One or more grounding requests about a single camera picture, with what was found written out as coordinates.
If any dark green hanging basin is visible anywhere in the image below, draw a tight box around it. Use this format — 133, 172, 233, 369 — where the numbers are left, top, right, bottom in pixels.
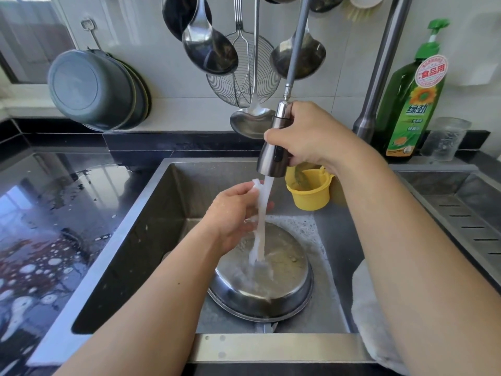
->
117, 58, 151, 128

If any hanging steel ladles and skimmer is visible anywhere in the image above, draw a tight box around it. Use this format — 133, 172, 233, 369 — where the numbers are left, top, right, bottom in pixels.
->
162, 0, 212, 41

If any yellow-handled steel ladle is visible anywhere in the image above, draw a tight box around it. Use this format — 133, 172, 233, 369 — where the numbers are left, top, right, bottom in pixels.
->
229, 0, 277, 140

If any steel gooseneck faucet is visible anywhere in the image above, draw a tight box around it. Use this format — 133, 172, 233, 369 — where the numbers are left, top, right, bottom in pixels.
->
257, 0, 414, 179

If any steel wall hook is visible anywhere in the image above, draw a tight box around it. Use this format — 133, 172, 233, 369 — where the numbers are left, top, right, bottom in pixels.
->
80, 18, 101, 52

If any round steel basin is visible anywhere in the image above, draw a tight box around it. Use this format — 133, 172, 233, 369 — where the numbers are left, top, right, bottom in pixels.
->
207, 221, 315, 323

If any steel soup ladle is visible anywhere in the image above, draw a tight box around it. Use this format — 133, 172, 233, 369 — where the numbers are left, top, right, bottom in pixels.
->
182, 0, 240, 75

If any white dish rag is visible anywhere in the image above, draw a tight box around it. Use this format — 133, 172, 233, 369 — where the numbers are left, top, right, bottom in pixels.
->
351, 258, 410, 376

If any grey hanging basin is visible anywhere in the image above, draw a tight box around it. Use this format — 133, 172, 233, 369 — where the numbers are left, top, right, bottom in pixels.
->
47, 49, 136, 132

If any person's left hand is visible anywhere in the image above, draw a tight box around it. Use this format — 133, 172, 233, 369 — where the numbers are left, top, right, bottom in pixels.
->
199, 180, 275, 257

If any white cleaning brush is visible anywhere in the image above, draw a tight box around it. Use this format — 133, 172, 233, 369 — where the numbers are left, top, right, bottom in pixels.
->
249, 178, 269, 263

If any stainless steel sink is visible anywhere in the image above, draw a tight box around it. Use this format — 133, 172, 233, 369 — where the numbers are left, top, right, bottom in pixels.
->
27, 156, 377, 365

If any green dish soap bottle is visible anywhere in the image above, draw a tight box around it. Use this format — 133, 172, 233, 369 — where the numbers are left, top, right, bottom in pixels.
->
374, 18, 451, 160

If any person's right forearm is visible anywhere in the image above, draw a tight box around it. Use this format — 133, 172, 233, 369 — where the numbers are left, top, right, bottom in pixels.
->
332, 145, 501, 376

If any person's right hand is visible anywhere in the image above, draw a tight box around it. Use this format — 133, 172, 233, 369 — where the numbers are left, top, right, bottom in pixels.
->
264, 101, 378, 175

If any wire mesh skimmer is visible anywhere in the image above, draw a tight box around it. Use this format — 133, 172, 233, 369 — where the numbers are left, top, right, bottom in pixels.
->
206, 0, 281, 108

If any person's left forearm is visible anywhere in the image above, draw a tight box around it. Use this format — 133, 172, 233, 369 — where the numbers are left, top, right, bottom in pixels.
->
53, 229, 230, 376

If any yellow hanging sink cup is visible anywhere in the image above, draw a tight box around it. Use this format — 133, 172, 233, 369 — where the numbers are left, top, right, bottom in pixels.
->
285, 164, 335, 212

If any clear plastic cup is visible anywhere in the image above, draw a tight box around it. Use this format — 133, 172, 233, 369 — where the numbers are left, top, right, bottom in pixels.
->
420, 116, 472, 161

